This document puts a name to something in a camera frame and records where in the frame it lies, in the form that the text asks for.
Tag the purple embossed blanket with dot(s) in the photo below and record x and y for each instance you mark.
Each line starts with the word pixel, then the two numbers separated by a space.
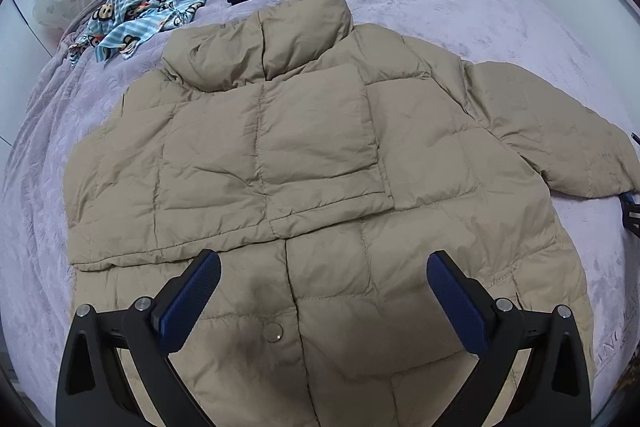
pixel 475 7

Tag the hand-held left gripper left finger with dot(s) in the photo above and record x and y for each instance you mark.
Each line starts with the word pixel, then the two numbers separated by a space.
pixel 192 302

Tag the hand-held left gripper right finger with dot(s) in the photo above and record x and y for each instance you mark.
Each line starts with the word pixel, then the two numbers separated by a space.
pixel 457 302

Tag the beige puffer jacket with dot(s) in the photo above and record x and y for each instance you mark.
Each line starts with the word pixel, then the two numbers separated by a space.
pixel 320 147

